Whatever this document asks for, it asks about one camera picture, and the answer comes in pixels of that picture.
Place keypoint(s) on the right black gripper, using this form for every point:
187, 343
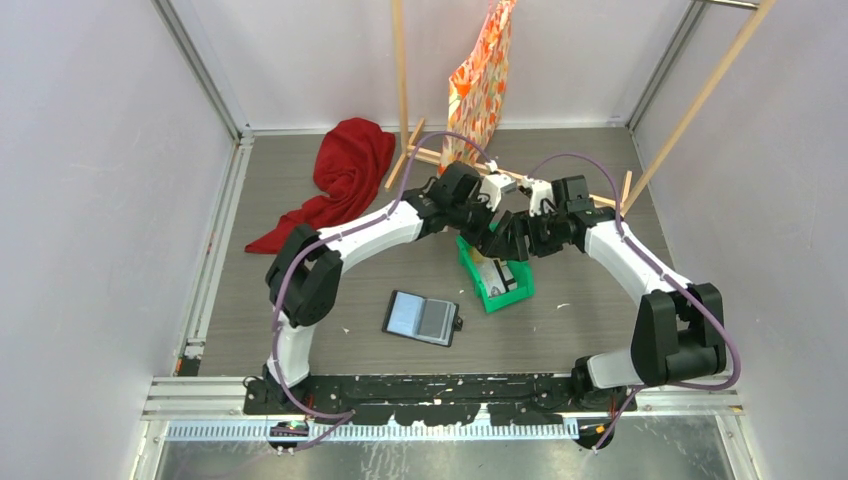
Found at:
522, 224

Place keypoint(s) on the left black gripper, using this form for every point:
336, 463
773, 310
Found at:
488, 243

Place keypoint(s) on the green plastic bin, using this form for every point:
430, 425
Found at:
522, 272

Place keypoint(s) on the black card holder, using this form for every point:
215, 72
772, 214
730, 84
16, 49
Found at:
423, 319

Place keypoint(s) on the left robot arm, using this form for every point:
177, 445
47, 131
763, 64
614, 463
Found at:
304, 277

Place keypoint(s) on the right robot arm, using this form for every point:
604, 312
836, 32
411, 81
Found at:
676, 336

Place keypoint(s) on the yellow credit card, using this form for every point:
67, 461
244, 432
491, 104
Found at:
475, 256

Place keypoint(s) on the white silver credit card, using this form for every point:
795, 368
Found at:
496, 277

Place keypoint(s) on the floral orange gift bag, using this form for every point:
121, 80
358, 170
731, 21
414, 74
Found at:
477, 87

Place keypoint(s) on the red cloth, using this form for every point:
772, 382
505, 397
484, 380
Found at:
350, 164

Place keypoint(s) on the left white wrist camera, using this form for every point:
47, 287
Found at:
494, 186

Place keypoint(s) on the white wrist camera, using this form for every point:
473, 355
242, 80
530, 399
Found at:
540, 194
494, 186

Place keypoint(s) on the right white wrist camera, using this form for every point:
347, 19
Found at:
540, 194

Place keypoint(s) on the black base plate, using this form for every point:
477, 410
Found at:
433, 400

